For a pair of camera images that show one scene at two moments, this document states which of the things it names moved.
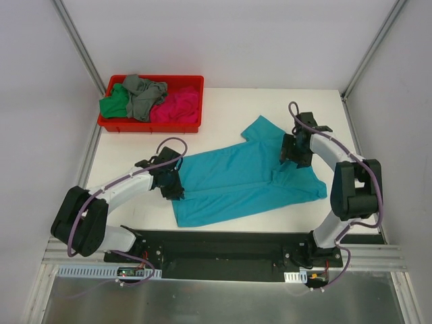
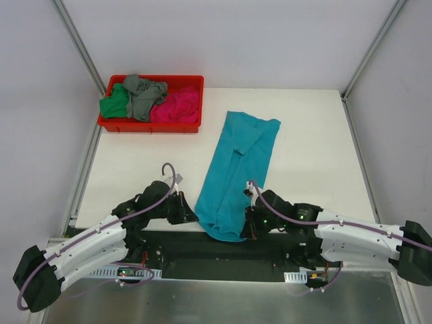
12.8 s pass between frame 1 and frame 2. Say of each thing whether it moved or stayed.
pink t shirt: stayed
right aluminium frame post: stayed
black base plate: stayed
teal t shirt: moved
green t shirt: stayed
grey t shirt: stayed
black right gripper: moved
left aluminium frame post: stayed
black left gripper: moved
